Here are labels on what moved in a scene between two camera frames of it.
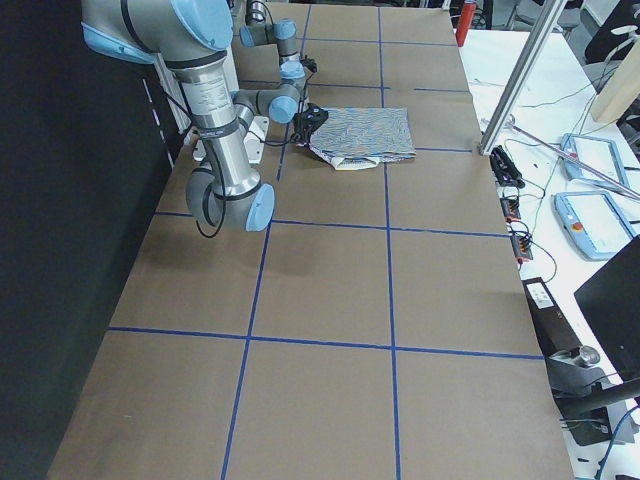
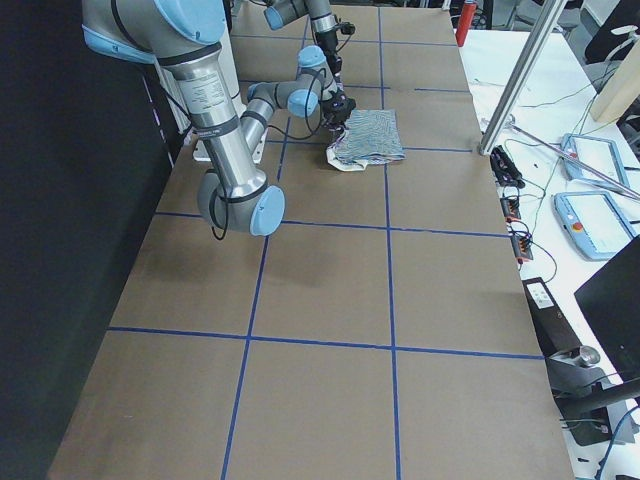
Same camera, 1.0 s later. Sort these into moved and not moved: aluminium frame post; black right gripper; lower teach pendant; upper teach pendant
Moved: black right gripper
Not moved: lower teach pendant; upper teach pendant; aluminium frame post
